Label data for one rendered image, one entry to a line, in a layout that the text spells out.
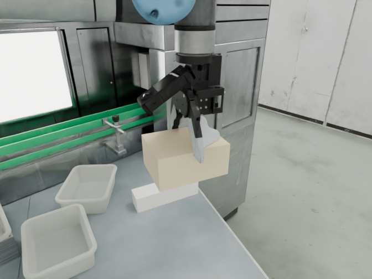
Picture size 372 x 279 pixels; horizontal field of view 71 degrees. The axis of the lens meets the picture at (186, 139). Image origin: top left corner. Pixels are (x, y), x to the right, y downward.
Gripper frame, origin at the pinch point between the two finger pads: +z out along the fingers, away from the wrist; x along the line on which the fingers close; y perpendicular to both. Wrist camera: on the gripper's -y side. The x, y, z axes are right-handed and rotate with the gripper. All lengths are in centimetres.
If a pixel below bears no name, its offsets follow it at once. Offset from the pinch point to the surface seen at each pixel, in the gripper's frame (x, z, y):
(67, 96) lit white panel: 75, 7, -23
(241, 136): 70, 42, 68
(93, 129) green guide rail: 60, 18, -16
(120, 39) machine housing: 82, -15, 3
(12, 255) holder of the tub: 19, 35, -44
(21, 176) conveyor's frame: 49, 27, -43
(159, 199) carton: 23.8, 33.1, 1.0
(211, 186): 61, 66, 45
